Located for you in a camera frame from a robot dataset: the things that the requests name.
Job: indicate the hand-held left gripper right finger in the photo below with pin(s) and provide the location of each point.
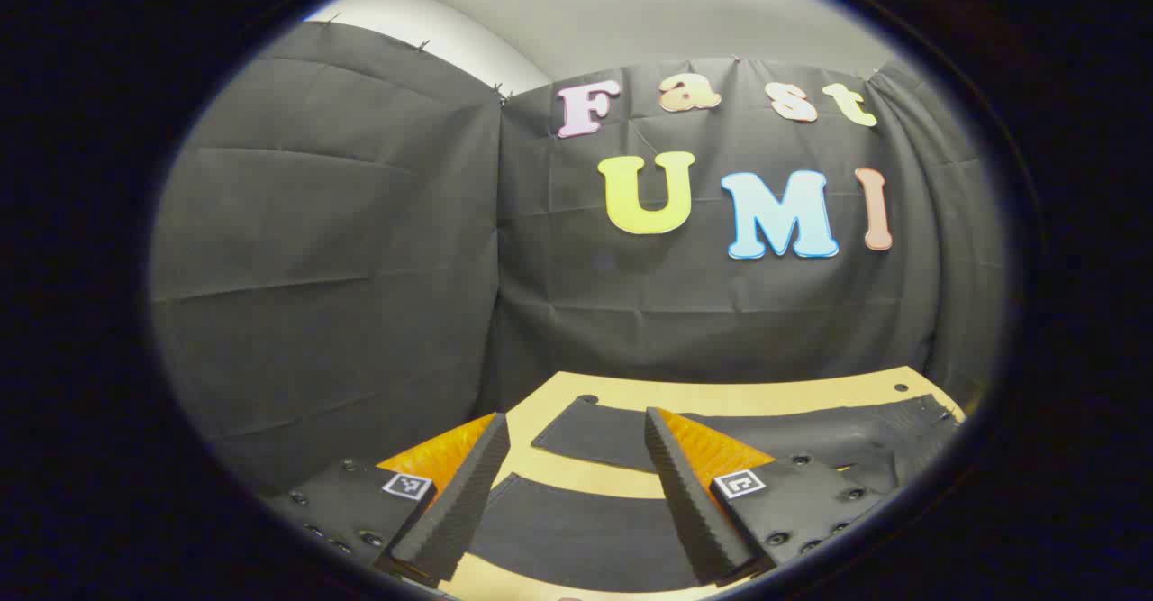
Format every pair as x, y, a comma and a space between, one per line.
689, 502

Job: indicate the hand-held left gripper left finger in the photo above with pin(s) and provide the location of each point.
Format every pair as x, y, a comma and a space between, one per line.
459, 502

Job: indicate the dark grey jeans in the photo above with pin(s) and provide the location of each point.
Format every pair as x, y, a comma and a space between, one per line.
585, 434

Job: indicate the black backdrop cloth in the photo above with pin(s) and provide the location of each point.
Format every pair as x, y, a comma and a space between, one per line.
360, 223

